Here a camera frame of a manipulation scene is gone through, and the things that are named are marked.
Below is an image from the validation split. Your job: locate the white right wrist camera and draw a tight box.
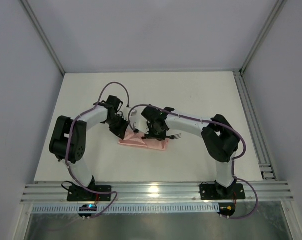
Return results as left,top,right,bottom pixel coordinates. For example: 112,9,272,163
129,108,144,133

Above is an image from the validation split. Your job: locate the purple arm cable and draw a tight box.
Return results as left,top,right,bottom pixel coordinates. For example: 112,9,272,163
127,104,259,221
64,81,131,220

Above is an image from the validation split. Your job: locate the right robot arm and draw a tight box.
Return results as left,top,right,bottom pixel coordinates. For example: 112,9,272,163
141,105,247,199

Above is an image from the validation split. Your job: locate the right controller board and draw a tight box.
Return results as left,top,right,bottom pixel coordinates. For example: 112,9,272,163
217,203,236,218

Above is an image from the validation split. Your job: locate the left frame post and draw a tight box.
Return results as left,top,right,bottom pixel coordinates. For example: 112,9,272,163
18,0,66,77

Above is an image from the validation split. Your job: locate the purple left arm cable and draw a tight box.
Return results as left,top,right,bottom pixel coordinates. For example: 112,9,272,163
64,81,131,220

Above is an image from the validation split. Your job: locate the controller board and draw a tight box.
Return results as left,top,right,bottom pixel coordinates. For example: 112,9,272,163
78,203,97,218
217,203,236,218

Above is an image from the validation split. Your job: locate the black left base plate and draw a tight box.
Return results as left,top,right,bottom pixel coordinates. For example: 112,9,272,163
67,185,112,202

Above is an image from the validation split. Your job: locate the aluminium rail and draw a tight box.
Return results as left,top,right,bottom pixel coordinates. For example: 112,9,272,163
233,70,278,181
20,181,294,204

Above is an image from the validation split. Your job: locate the frame post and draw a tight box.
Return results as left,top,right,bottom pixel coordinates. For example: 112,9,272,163
18,0,66,77
239,0,287,75

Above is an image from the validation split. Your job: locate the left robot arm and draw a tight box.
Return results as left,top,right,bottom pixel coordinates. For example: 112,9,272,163
49,95,129,194

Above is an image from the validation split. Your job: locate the pink satin napkin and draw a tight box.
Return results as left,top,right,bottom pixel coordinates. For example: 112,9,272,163
118,130,169,151

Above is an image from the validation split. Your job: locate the left controller board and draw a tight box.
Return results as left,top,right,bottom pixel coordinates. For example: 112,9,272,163
78,203,97,218

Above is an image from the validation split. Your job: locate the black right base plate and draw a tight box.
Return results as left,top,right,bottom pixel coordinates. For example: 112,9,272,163
199,181,246,200

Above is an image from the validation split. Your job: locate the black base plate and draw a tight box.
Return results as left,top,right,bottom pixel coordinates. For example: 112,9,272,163
199,181,246,200
67,185,112,202

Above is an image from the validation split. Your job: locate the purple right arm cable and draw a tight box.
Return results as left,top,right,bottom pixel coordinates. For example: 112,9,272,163
127,104,259,221

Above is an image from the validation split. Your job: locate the slotted cable duct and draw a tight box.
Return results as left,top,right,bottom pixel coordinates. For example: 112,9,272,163
31,202,219,214

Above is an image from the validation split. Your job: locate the aluminium front rail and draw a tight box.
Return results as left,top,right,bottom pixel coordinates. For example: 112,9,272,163
20,181,294,204

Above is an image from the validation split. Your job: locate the aluminium right side rail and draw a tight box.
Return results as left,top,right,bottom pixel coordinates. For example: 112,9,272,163
233,70,278,181

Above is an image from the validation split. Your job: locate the metal fork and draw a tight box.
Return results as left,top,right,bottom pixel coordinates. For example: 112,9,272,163
142,133,182,141

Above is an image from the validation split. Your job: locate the right frame post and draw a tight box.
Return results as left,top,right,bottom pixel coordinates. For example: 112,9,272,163
239,0,287,75

